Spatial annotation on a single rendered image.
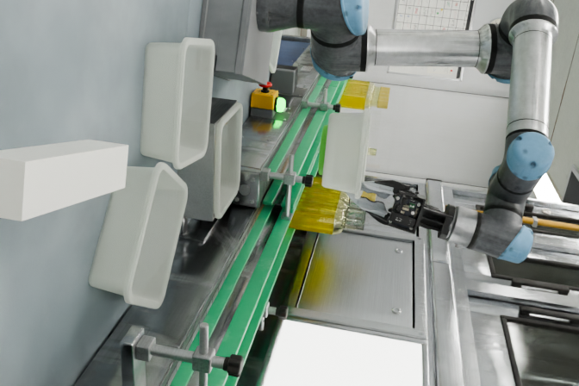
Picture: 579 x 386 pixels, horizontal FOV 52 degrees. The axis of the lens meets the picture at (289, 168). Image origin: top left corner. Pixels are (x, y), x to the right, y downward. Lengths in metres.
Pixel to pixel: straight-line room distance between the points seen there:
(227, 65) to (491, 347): 0.88
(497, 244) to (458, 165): 6.65
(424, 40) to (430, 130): 6.24
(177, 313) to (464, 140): 6.80
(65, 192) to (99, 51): 0.25
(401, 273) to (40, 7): 1.16
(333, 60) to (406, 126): 6.25
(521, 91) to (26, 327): 0.93
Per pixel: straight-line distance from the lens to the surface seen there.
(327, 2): 1.29
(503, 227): 1.20
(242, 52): 1.25
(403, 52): 1.41
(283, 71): 2.02
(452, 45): 1.43
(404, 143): 7.70
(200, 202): 1.25
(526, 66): 1.26
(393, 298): 1.51
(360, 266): 1.61
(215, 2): 1.28
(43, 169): 0.67
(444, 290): 1.59
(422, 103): 7.54
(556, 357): 1.56
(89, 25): 0.86
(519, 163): 1.11
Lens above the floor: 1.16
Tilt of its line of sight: 8 degrees down
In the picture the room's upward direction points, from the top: 98 degrees clockwise
